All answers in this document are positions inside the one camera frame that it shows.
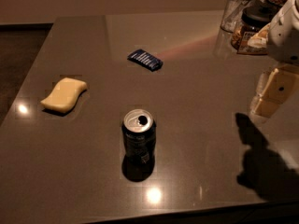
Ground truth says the yellow sponge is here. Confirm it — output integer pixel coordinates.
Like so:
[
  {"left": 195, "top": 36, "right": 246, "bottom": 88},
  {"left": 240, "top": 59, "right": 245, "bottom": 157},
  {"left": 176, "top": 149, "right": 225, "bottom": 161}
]
[{"left": 40, "top": 77, "right": 88, "bottom": 114}]

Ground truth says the dark pepsi can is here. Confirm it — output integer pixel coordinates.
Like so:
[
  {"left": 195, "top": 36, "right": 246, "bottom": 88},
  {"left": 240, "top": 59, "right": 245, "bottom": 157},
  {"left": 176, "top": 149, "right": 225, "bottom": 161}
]
[{"left": 121, "top": 109, "right": 156, "bottom": 165}]

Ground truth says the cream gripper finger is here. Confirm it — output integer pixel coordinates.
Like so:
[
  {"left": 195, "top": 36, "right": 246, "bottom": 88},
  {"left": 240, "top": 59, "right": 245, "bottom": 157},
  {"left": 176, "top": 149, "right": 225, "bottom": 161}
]
[{"left": 250, "top": 66, "right": 299, "bottom": 119}]

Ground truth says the black-lidded snack jar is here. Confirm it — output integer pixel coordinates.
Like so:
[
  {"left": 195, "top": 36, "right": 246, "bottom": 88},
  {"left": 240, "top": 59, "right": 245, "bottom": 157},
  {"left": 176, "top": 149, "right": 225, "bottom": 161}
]
[{"left": 231, "top": 5, "right": 275, "bottom": 55}]

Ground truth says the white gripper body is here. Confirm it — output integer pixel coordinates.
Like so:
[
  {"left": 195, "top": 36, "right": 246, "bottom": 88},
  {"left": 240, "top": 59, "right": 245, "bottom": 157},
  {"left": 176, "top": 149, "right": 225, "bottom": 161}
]
[{"left": 267, "top": 0, "right": 299, "bottom": 65}]

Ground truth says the blue snack packet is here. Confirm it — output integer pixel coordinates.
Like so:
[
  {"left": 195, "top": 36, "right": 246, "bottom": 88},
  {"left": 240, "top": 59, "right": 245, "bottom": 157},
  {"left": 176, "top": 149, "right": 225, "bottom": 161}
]
[{"left": 127, "top": 49, "right": 164, "bottom": 72}]

